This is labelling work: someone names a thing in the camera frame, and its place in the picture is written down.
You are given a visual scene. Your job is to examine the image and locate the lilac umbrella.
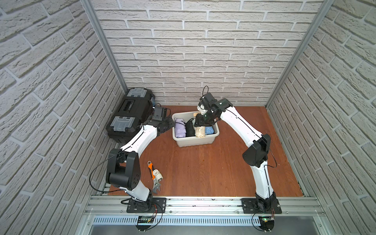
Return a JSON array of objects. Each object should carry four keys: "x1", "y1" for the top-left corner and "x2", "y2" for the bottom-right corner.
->
[{"x1": 174, "y1": 118, "x2": 187, "y2": 138}]

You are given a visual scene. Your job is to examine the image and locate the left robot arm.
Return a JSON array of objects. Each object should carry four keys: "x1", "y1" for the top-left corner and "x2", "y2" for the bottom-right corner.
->
[{"x1": 106, "y1": 116, "x2": 174, "y2": 202}]

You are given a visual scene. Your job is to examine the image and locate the black plastic toolbox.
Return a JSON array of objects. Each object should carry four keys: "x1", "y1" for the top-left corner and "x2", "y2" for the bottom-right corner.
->
[{"x1": 106, "y1": 88, "x2": 155, "y2": 145}]

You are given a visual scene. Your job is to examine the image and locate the black umbrella front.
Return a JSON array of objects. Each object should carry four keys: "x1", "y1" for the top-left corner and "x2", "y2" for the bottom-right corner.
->
[{"x1": 185, "y1": 118, "x2": 195, "y2": 137}]

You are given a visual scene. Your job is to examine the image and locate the white plastic storage box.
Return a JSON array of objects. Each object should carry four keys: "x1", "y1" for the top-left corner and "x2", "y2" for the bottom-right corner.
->
[{"x1": 172, "y1": 111, "x2": 220, "y2": 147}]

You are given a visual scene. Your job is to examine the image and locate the beige umbrella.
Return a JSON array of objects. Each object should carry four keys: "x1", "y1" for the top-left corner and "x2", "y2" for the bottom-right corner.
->
[{"x1": 194, "y1": 104, "x2": 206, "y2": 138}]

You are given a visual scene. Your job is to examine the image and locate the left controller board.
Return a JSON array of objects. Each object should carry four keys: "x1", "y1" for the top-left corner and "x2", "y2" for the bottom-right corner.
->
[{"x1": 136, "y1": 215, "x2": 155, "y2": 232}]

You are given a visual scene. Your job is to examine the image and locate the white pipe fitting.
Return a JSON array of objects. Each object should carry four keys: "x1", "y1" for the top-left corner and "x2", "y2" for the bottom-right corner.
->
[{"x1": 152, "y1": 169, "x2": 163, "y2": 182}]

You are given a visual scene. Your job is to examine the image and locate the light blue umbrella front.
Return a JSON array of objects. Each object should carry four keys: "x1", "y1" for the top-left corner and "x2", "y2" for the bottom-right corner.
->
[{"x1": 205, "y1": 126, "x2": 214, "y2": 135}]

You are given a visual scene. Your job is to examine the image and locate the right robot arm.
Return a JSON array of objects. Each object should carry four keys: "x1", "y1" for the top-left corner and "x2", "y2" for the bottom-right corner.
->
[{"x1": 194, "y1": 93, "x2": 276, "y2": 212}]

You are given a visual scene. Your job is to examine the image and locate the aluminium front rail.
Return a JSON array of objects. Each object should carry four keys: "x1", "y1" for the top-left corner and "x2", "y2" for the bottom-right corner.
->
[{"x1": 84, "y1": 196, "x2": 326, "y2": 216}]

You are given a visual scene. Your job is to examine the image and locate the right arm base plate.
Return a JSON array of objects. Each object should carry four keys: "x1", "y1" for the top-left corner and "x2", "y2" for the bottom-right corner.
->
[{"x1": 241, "y1": 198, "x2": 282, "y2": 214}]

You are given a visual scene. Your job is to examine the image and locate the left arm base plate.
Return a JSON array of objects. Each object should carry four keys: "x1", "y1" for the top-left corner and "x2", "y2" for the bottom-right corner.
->
[{"x1": 126, "y1": 197, "x2": 167, "y2": 213}]

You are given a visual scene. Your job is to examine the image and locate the right controller board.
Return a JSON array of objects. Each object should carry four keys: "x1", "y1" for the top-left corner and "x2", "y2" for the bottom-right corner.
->
[{"x1": 259, "y1": 216, "x2": 275, "y2": 233}]

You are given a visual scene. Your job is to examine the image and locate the orange handled adjustable wrench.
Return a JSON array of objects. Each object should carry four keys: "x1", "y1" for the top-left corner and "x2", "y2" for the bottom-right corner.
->
[{"x1": 147, "y1": 161, "x2": 163, "y2": 194}]

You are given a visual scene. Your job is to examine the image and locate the controller board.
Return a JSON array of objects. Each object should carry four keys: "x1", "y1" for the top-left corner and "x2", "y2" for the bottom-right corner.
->
[
  {"x1": 136, "y1": 215, "x2": 155, "y2": 232},
  {"x1": 259, "y1": 216, "x2": 275, "y2": 233}
]

